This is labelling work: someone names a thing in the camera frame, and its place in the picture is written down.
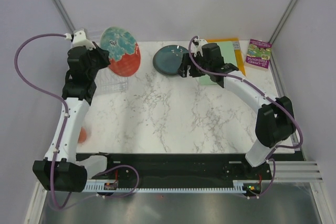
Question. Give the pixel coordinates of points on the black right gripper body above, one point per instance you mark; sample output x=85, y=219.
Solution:
x=195, y=70

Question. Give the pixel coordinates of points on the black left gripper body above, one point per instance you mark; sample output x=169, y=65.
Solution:
x=97, y=59

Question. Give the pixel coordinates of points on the blue floral plate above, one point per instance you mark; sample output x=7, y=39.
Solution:
x=169, y=56

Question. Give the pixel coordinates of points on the pink rimmed teal plate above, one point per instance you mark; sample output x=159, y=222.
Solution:
x=124, y=51

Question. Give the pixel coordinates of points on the grey plate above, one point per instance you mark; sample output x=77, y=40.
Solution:
x=167, y=71

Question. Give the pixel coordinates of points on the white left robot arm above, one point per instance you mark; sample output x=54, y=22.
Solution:
x=59, y=170

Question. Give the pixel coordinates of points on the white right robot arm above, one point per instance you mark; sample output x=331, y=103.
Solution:
x=274, y=122

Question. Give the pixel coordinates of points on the green folder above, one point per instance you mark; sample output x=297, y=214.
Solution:
x=228, y=53

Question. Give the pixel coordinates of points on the orange folder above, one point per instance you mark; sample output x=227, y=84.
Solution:
x=239, y=57

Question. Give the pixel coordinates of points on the purple children's book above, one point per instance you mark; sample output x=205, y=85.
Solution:
x=258, y=54

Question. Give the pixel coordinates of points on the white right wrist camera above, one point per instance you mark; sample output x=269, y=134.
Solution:
x=196, y=45

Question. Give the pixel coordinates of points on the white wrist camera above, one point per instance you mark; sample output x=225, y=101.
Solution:
x=79, y=39
x=196, y=45

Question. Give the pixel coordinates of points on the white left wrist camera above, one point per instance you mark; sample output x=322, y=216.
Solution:
x=79, y=39

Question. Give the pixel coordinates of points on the white wire dish rack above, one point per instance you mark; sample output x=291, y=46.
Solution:
x=107, y=81

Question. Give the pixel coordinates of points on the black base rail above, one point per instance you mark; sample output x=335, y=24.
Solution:
x=182, y=170

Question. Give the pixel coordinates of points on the white cable duct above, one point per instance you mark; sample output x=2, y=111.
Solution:
x=107, y=186

